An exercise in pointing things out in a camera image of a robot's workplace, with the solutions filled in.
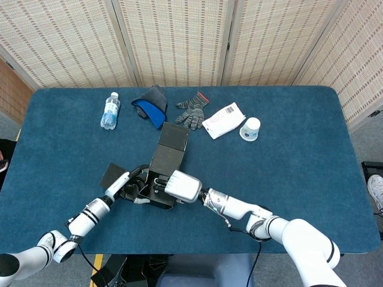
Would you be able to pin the person in black clothes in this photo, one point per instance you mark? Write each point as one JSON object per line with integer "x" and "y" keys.
{"x": 6, "y": 146}

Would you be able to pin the clear plastic water bottle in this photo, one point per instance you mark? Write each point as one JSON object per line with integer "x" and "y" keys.
{"x": 110, "y": 113}

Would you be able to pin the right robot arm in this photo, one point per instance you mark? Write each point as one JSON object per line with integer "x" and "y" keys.
{"x": 236, "y": 206}

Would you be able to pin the white plastic package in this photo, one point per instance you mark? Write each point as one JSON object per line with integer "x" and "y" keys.
{"x": 223, "y": 121}

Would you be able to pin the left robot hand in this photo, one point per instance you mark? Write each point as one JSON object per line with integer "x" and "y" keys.
{"x": 118, "y": 183}

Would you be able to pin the woven folding screen panel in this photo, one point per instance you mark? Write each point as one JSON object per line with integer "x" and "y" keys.
{"x": 359, "y": 59}
{"x": 66, "y": 39}
{"x": 278, "y": 39}
{"x": 173, "y": 39}

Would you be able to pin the grey knit glove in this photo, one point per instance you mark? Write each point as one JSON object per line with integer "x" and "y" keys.
{"x": 191, "y": 113}

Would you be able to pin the black crate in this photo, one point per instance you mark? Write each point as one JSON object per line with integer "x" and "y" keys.
{"x": 374, "y": 167}

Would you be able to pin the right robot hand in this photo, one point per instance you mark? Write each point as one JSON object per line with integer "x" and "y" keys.
{"x": 184, "y": 186}

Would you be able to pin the black paper box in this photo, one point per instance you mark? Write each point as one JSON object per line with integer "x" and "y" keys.
{"x": 170, "y": 143}

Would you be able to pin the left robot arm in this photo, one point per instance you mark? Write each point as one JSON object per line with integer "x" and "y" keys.
{"x": 86, "y": 218}

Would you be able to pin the grey and blue cloth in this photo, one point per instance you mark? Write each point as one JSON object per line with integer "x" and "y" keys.
{"x": 155, "y": 113}

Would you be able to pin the brown woven screen panel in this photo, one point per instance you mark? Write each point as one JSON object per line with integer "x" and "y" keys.
{"x": 12, "y": 89}

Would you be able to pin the white sneaker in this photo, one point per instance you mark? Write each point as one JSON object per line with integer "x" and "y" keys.
{"x": 377, "y": 191}

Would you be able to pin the white floral paper cup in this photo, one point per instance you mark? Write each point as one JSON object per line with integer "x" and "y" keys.
{"x": 249, "y": 128}

